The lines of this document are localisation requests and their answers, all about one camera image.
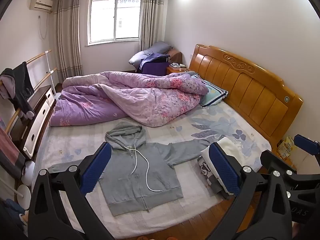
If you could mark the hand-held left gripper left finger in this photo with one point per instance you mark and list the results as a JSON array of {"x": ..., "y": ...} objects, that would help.
[{"x": 96, "y": 170}]

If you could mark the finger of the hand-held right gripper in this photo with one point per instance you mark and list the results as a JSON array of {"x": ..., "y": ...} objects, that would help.
[
  {"x": 307, "y": 144},
  {"x": 275, "y": 160}
]

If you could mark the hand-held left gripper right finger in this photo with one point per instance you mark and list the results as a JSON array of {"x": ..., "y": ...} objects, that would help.
[{"x": 225, "y": 172}]

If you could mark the grey zip hoodie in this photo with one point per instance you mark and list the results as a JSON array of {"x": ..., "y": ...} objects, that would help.
[{"x": 140, "y": 175}]

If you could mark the yellow package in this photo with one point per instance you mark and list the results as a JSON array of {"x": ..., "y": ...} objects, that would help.
[{"x": 287, "y": 147}]

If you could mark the white printed folded cloth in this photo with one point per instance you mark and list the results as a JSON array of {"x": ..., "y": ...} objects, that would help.
[{"x": 205, "y": 165}]

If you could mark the white round object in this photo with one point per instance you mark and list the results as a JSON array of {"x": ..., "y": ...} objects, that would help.
[
  {"x": 28, "y": 173},
  {"x": 23, "y": 196}
]

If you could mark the blue patterned pillow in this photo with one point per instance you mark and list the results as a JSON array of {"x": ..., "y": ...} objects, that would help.
[{"x": 213, "y": 95}]

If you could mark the white drawer cabinet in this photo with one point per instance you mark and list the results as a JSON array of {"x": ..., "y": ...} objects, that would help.
[{"x": 37, "y": 117}]

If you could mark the purple floral quilt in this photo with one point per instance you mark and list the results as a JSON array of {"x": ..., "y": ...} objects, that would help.
[{"x": 130, "y": 97}]

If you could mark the wooden bed headboard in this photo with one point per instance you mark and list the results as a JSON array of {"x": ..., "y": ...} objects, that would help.
[{"x": 245, "y": 85}]

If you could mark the orange slipper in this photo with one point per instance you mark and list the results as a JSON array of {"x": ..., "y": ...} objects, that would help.
[{"x": 173, "y": 238}]

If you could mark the red striped cloth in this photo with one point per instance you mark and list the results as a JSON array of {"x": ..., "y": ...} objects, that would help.
[{"x": 8, "y": 152}]

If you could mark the blue cloth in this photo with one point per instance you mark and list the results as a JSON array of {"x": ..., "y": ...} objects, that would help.
[{"x": 11, "y": 210}]

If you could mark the dark hanging jacket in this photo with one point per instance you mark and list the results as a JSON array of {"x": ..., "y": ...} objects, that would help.
[{"x": 21, "y": 85}]

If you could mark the lilac hanging garment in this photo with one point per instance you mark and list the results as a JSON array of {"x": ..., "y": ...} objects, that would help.
[{"x": 6, "y": 87}]

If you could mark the brown cushion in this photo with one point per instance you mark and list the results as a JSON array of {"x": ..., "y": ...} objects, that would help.
[{"x": 175, "y": 55}]

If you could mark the grey bedding pile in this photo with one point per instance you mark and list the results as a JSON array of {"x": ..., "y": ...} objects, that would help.
[{"x": 147, "y": 52}]

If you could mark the grey striped curtain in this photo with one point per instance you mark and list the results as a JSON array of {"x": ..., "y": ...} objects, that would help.
[
  {"x": 151, "y": 17},
  {"x": 67, "y": 37}
]

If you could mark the window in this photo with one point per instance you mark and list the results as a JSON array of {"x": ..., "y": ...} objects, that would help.
[{"x": 115, "y": 17}]

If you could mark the white air conditioner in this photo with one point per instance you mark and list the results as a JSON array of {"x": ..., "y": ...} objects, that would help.
[{"x": 41, "y": 4}]

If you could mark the wooden barre rail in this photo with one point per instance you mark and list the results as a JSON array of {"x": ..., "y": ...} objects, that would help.
[
  {"x": 37, "y": 55},
  {"x": 46, "y": 76}
]

